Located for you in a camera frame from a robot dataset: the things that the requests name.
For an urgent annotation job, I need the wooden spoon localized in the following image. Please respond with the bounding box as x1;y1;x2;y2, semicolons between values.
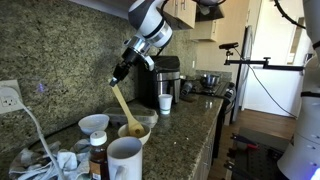
111;84;146;139

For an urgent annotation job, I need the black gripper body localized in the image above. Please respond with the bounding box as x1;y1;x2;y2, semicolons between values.
119;49;143;73

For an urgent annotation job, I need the white ceramic mug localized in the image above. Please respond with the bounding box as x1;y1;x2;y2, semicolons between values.
106;136;144;180

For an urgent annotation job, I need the amber bottle with white cap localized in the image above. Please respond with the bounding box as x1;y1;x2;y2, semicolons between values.
88;130;110;180

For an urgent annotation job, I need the white wall outlet with plug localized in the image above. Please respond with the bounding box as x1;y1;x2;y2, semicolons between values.
0;79;24;115

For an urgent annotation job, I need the black range hood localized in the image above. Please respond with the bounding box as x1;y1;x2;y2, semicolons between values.
194;0;225;23

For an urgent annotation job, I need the black kitchen stove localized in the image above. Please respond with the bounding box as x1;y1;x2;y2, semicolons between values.
181;79;238;159

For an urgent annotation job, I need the black robot cart with clamps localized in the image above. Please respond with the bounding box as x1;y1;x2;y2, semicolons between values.
223;128;292;180

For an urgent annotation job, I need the empty white bowl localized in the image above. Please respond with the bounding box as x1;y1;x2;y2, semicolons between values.
77;113;110;136

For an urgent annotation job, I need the crumpled grey cloth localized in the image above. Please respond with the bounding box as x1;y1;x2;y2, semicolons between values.
8;139;93;180

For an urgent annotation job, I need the thin black camera cable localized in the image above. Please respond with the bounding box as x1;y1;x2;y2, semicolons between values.
233;48;298;120

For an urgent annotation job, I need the white power cable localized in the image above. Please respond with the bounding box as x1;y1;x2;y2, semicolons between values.
0;87;66;180

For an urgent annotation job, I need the white paper cup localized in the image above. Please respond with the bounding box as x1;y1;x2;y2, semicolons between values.
158;93;174;116

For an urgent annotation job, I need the egg carton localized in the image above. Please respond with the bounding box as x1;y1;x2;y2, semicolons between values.
102;106;159;129

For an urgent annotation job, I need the metal pot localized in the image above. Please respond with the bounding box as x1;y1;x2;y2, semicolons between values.
199;73;221;90

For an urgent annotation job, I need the cream bowl with brown contents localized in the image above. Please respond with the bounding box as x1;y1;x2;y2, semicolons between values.
117;123;152;146

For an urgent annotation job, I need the black camera on stand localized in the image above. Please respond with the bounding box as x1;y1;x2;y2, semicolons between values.
218;41;240;51

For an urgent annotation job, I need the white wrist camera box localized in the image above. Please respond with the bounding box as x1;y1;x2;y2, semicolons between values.
142;54;155;72

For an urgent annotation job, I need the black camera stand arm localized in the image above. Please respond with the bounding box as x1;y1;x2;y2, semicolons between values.
223;49;306;73

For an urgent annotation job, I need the tall refrigerator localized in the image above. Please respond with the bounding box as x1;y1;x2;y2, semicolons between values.
232;24;255;123

